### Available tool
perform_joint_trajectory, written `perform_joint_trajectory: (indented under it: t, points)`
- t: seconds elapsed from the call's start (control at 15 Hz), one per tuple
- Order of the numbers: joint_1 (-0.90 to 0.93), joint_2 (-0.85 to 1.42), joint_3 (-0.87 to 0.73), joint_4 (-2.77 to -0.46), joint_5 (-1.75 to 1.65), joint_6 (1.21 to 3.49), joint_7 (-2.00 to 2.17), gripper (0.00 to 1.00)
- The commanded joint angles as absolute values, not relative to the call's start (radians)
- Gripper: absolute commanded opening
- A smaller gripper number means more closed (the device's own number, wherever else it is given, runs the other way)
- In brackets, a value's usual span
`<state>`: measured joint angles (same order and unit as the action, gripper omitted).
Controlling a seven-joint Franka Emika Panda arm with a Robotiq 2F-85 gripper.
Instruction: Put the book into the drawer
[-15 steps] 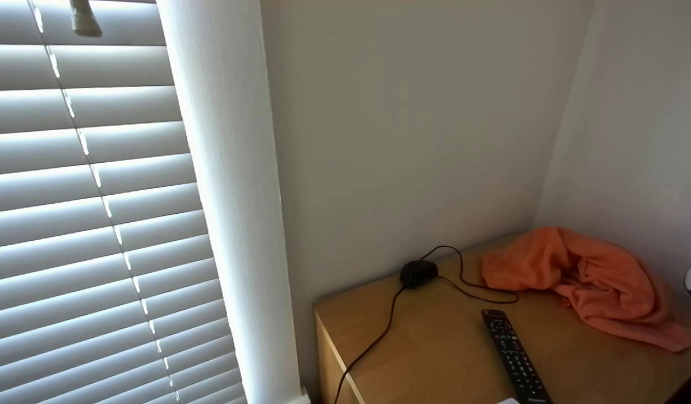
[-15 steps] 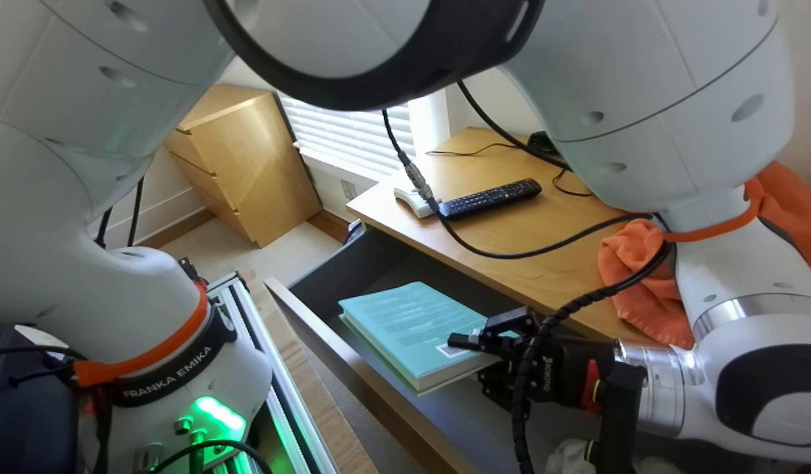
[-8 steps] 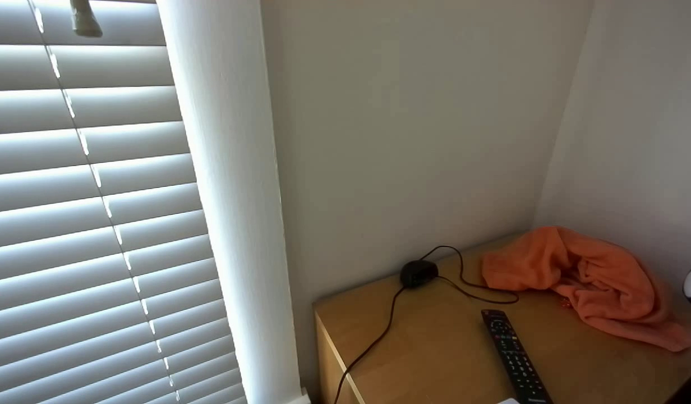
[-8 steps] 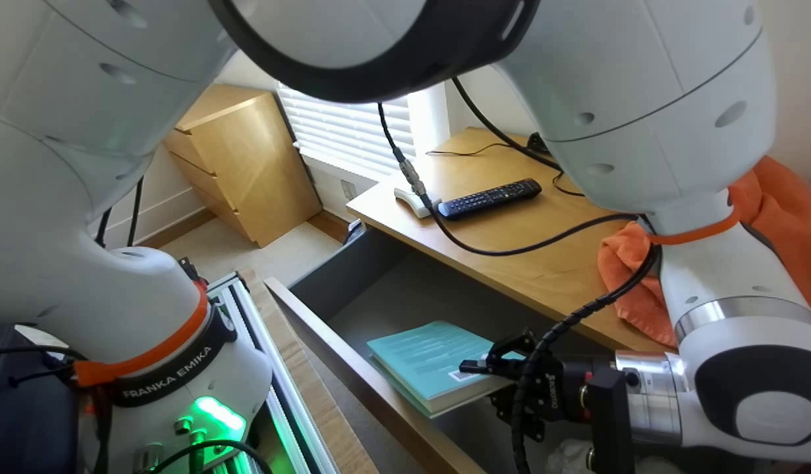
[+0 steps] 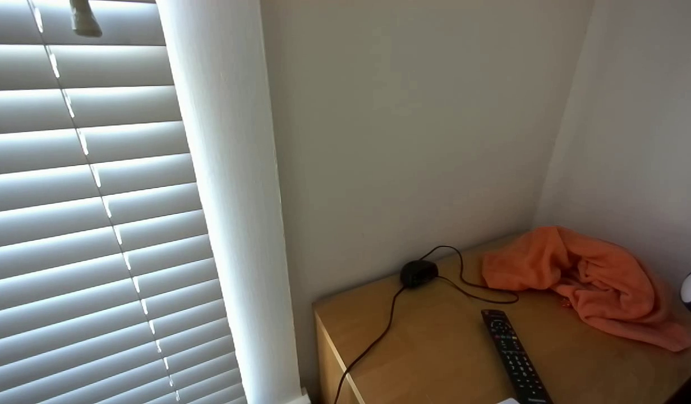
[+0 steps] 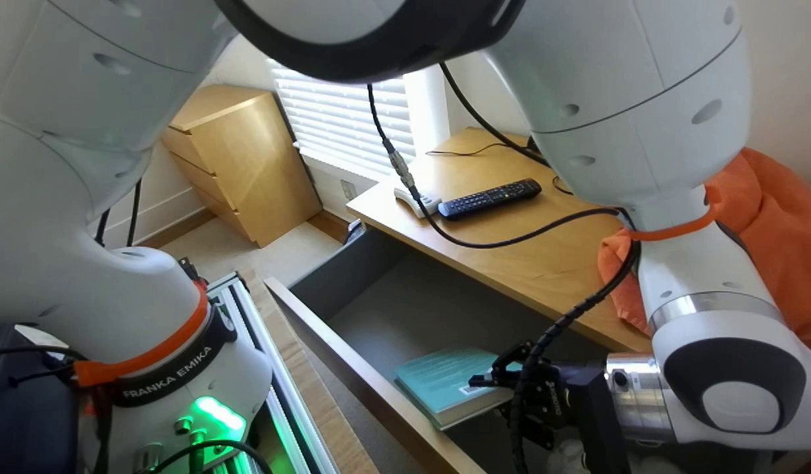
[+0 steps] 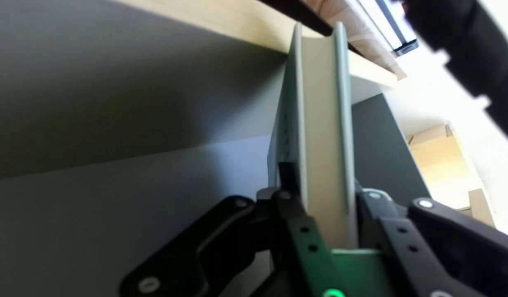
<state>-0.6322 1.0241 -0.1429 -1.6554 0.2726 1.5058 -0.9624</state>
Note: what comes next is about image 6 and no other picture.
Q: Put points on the black remote control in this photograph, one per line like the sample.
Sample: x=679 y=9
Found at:
x=489 y=199

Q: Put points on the dark blue object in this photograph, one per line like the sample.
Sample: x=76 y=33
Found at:
x=19 y=422

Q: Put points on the orange towel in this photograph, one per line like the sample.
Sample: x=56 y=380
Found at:
x=775 y=226

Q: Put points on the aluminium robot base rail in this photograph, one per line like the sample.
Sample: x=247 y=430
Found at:
x=250 y=306

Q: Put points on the white wall outlet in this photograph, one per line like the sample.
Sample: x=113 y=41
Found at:
x=348 y=187

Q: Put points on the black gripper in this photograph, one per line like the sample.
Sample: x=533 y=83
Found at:
x=555 y=411

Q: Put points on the white window frame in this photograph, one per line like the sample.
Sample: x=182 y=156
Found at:
x=429 y=114

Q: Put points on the wooden desk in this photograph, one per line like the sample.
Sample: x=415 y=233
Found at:
x=513 y=253

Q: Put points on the white window blinds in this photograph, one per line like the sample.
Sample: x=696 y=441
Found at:
x=335 y=114

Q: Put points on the black thin stand poles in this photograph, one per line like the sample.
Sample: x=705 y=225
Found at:
x=134 y=210

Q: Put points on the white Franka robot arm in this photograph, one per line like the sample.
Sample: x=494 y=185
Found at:
x=600 y=69

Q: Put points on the small white object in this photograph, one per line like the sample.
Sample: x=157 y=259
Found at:
x=410 y=200

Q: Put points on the teal book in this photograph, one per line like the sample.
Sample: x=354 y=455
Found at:
x=441 y=382

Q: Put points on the small wooden dresser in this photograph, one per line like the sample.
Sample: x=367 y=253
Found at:
x=250 y=167

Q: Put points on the grey desk drawer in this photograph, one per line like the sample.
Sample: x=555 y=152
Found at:
x=381 y=306

